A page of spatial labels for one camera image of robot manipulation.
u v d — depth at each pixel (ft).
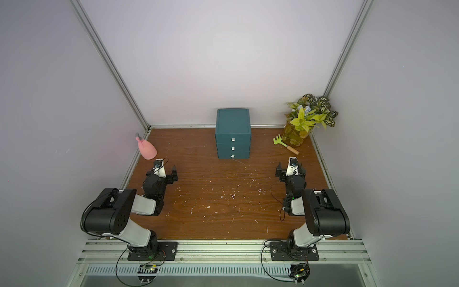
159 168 2.55
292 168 2.54
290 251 2.18
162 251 2.38
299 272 2.28
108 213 1.49
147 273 2.35
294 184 2.25
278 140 3.69
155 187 2.33
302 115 2.95
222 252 2.43
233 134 2.95
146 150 3.27
